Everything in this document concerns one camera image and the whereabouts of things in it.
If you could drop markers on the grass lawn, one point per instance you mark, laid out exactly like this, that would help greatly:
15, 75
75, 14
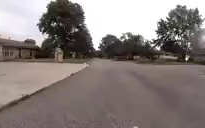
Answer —
75, 60
160, 61

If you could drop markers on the row of trees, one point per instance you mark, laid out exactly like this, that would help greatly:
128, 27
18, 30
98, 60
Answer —
128, 46

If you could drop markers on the grey asphalt road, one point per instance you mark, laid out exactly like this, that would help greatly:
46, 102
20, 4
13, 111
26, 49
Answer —
123, 93

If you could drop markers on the pale mailbox pillar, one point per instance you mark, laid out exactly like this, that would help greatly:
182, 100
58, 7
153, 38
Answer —
58, 55

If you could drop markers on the large dark tree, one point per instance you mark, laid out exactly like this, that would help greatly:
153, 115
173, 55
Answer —
65, 25

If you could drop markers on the pale concrete driveway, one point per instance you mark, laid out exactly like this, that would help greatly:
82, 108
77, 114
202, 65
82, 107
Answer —
23, 78

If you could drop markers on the tall tree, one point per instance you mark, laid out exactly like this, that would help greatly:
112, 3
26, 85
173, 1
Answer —
180, 30

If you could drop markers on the low brick house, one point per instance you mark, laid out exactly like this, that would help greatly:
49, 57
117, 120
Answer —
10, 50

